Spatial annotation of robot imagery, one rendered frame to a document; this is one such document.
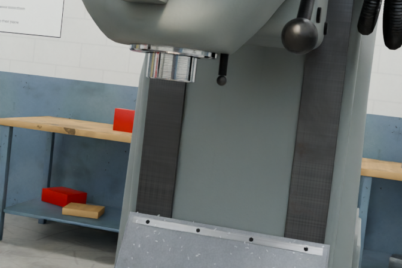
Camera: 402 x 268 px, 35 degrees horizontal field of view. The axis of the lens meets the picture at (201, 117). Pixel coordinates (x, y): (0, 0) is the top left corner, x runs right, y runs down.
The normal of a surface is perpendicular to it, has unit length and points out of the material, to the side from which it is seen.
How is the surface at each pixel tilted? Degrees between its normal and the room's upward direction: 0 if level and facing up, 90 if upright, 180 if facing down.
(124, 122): 90
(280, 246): 63
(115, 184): 90
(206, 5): 111
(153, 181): 90
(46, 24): 90
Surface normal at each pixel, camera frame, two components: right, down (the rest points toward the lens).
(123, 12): -0.36, 0.43
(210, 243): -0.18, -0.43
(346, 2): -0.25, 0.02
